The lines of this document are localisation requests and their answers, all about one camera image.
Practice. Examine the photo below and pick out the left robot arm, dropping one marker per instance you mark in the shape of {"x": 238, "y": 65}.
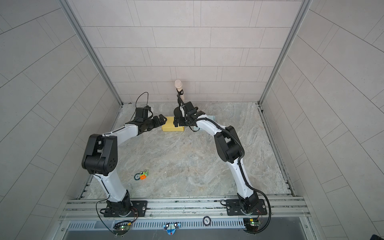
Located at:
{"x": 101, "y": 159}

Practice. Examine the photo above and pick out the yellow paper box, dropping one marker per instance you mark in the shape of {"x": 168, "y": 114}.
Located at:
{"x": 169, "y": 126}

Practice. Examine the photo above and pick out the blue sticker marker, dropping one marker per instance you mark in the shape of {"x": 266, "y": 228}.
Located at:
{"x": 171, "y": 228}

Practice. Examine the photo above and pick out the light blue paper box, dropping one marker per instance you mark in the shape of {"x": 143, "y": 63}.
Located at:
{"x": 211, "y": 117}

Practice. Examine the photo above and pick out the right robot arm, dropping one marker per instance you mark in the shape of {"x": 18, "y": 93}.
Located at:
{"x": 229, "y": 149}

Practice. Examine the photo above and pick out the left circuit board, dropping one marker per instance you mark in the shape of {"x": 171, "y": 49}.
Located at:
{"x": 123, "y": 226}

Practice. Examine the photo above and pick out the round black badge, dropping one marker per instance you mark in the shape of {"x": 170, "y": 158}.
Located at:
{"x": 207, "y": 221}

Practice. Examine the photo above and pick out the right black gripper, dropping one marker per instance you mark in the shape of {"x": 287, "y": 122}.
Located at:
{"x": 182, "y": 121}

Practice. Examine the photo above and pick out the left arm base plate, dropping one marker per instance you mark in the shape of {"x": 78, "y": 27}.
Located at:
{"x": 124, "y": 209}

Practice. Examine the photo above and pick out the aluminium mounting rail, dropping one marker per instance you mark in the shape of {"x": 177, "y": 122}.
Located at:
{"x": 216, "y": 207}

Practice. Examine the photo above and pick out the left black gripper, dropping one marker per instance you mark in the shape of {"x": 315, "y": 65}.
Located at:
{"x": 157, "y": 123}

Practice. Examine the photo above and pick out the right circuit board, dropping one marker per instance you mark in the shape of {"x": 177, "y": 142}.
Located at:
{"x": 251, "y": 225}

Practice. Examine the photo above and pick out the orange green small toy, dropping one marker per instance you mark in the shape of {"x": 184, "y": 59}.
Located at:
{"x": 143, "y": 174}

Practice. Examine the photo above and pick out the beige microphone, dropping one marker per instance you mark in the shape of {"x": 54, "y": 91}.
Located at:
{"x": 179, "y": 87}

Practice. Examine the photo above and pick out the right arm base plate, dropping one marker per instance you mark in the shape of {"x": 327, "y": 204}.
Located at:
{"x": 236, "y": 207}

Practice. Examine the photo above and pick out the circuit board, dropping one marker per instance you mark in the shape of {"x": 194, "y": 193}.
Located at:
{"x": 123, "y": 226}
{"x": 251, "y": 225}

